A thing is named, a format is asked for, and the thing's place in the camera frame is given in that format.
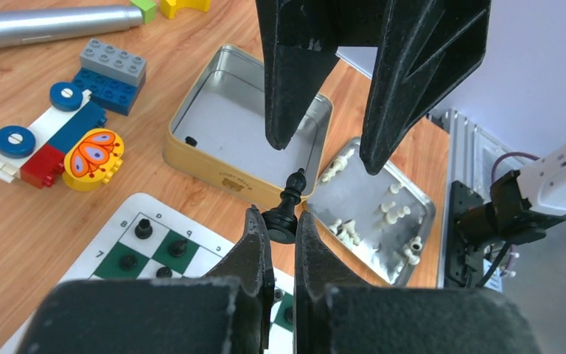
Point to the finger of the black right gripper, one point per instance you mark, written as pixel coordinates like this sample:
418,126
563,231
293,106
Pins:
299,45
425,50

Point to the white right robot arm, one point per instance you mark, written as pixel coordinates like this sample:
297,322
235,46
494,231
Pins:
523,202

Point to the metal tin with black pieces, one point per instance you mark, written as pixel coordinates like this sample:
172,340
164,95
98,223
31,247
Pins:
224,112

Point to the green white chess mat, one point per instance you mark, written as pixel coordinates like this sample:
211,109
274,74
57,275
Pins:
146,239

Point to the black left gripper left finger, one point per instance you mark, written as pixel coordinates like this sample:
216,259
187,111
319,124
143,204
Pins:
225,311

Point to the metal tin lid tray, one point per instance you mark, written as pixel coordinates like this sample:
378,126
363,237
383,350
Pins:
384,220

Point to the black rook corner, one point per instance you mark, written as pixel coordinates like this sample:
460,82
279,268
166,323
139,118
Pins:
143,229

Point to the black king in tin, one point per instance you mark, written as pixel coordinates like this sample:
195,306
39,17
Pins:
281,221

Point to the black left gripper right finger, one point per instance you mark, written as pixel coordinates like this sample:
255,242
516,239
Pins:
336,311

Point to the black pawn by corner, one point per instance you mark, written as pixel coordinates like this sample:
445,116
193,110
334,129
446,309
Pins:
128,262

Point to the green cube block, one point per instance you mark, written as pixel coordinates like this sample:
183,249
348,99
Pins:
147,9

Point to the toy block car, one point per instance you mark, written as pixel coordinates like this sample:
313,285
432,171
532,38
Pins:
68,141

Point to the grey blue brick stack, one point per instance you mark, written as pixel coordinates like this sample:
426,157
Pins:
114,76

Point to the black knight piece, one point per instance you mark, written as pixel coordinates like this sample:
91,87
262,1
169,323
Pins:
177,248

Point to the black pawn in tin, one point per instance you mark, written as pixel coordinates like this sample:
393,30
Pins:
191,141

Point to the yellow arch block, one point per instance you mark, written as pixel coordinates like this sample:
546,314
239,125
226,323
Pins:
169,8

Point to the silver microphone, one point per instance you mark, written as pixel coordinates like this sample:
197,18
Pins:
22,27

